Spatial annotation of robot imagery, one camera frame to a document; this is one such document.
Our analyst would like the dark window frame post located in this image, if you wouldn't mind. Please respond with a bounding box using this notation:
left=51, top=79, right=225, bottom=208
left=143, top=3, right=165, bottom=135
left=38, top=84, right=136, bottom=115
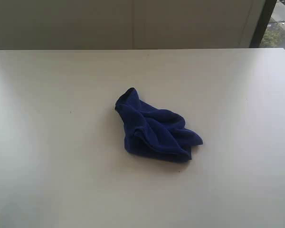
left=249, top=0, right=277, bottom=48

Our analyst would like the blue microfibre cloth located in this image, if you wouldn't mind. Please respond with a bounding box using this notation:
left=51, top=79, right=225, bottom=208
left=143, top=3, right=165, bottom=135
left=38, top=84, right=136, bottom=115
left=115, top=87, right=203, bottom=162

